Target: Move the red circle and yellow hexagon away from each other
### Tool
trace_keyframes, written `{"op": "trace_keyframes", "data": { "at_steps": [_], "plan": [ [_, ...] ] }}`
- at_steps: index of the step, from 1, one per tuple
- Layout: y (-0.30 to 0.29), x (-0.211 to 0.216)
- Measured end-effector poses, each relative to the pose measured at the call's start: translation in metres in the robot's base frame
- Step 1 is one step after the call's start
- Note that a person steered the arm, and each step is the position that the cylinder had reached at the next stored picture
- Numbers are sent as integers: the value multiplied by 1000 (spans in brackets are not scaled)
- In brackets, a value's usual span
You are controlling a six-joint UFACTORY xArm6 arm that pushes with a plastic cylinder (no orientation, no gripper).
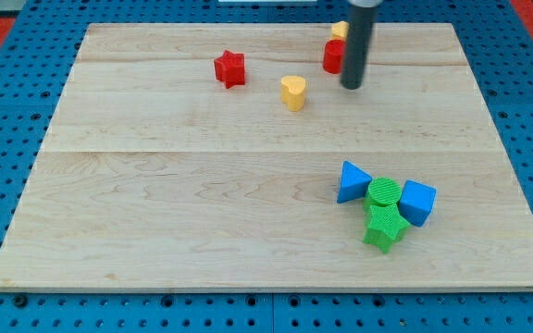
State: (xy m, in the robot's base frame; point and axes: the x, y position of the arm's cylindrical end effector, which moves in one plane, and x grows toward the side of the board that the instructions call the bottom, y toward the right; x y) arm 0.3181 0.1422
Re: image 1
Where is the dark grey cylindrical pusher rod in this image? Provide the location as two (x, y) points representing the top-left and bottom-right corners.
(341, 0), (383, 90)

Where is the blue cube block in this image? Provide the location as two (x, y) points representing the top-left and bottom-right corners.
(398, 179), (437, 228)

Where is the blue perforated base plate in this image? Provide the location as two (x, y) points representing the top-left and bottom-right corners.
(0, 0), (533, 332)

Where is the green cylinder block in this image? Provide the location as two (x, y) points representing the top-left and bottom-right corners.
(363, 178), (402, 212)

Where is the red cylinder block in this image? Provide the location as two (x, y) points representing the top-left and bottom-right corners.
(322, 40), (345, 74)

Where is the yellow hexagon block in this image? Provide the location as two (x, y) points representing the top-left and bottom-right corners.
(330, 20), (349, 41)

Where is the light wooden board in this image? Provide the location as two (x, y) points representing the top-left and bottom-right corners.
(0, 23), (533, 293)

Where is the green star block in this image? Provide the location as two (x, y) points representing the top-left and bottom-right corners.
(363, 203), (411, 253)

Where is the red star block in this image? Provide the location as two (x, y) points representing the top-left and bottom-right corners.
(214, 50), (245, 89)

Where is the yellow heart block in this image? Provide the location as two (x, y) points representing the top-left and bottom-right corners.
(280, 76), (306, 112)

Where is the blue triangle block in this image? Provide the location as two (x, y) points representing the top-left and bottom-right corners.
(337, 161), (373, 204)

